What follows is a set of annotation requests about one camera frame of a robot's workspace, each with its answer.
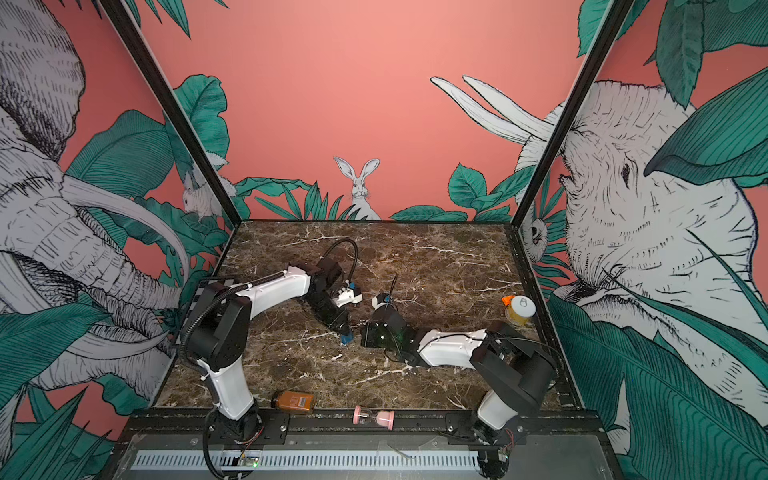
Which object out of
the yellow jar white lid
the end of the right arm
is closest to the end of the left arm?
the end of the right arm

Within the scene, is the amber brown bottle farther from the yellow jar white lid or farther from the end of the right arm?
the yellow jar white lid

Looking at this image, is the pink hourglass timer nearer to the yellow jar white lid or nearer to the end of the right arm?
the end of the right arm

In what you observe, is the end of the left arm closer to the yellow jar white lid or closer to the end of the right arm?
the end of the right arm

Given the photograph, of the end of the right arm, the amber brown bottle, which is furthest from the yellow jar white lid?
the amber brown bottle

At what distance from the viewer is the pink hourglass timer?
29.3 inches

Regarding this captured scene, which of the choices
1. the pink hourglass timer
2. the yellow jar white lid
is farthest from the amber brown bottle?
the yellow jar white lid

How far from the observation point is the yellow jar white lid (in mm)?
922

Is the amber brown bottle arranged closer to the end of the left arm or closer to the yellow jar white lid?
the end of the left arm

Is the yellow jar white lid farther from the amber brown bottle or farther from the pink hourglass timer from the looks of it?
the amber brown bottle

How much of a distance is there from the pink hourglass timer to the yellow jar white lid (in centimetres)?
47
